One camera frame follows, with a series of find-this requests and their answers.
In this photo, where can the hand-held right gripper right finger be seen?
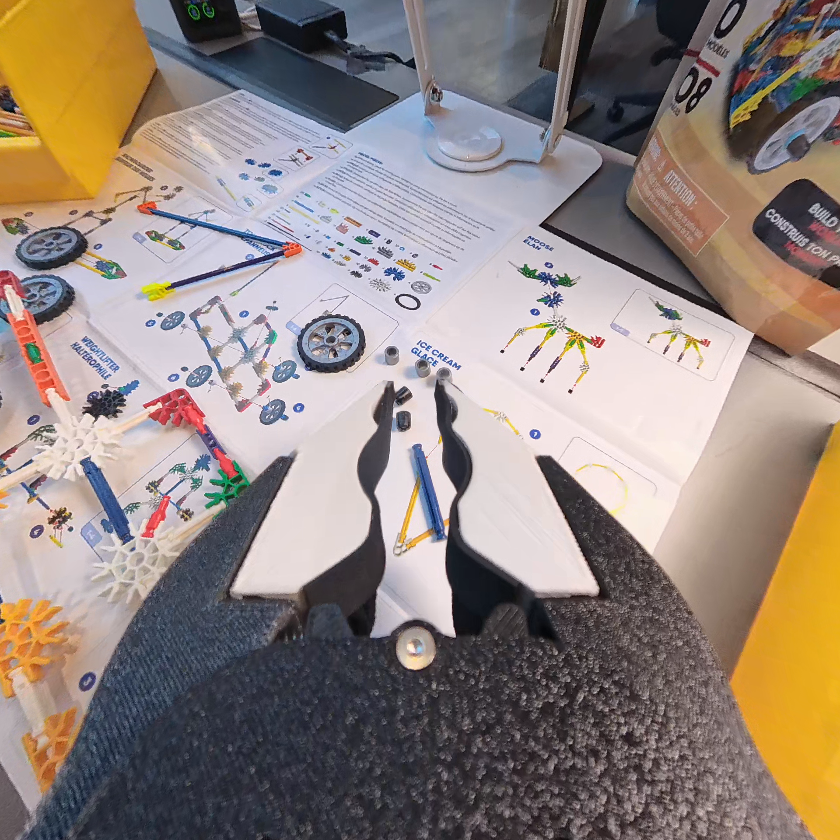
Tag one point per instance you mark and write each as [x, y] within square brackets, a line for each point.
[525, 525]

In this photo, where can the colourful construction toy model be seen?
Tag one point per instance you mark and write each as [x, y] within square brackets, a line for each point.
[79, 446]

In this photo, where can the black device with green display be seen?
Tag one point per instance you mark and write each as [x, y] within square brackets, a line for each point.
[208, 13]

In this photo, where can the black office chair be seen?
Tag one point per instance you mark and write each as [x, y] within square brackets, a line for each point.
[656, 40]

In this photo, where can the blue rod V-shaped assembly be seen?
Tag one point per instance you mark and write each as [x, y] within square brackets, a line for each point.
[217, 227]

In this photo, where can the blue rod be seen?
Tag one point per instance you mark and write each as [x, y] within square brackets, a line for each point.
[427, 492]

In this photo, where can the printed instruction sheet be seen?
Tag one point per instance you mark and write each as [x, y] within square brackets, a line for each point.
[551, 381]

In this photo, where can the yellow plastic bin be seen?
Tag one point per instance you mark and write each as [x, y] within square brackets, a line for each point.
[79, 79]
[801, 683]

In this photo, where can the cardboard toy box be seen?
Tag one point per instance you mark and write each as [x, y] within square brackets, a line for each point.
[735, 197]

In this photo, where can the small black connector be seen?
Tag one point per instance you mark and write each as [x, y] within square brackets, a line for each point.
[403, 420]

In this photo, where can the white stand base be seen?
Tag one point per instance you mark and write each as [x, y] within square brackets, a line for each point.
[473, 145]

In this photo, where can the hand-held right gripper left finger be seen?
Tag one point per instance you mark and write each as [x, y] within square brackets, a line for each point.
[309, 525]

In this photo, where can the small black toy wheel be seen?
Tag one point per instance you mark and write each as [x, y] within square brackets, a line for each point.
[53, 246]
[331, 341]
[40, 298]

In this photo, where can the grey desk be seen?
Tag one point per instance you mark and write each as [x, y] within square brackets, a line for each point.
[735, 486]

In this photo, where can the black adapter box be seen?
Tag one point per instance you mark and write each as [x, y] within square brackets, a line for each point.
[302, 20]

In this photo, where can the pile of colourful rods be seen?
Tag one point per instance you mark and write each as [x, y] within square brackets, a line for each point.
[11, 118]

